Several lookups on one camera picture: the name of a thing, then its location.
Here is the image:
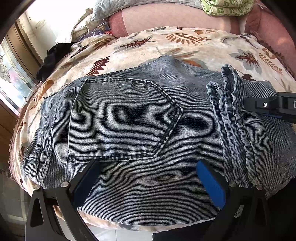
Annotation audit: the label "green patterned folded blanket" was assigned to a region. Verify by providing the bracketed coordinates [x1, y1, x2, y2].
[200, 0, 254, 16]

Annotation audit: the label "black cloth on bed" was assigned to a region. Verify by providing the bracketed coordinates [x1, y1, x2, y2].
[36, 42, 75, 82]

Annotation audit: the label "grey quilted pillow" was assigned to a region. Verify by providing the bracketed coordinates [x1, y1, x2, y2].
[92, 0, 202, 21]

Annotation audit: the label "white pillow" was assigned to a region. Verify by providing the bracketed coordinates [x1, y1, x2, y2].
[71, 8, 98, 42]

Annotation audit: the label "leaf pattern bed cover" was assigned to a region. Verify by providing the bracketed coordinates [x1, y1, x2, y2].
[9, 26, 296, 233]

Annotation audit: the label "pink red sofa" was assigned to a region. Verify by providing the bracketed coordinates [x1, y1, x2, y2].
[108, 1, 295, 75]

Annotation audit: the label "blue denim pants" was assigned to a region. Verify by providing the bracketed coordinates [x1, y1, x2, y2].
[22, 56, 295, 226]

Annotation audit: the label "wooden stained glass door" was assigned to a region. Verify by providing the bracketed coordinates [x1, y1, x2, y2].
[1, 19, 43, 165]

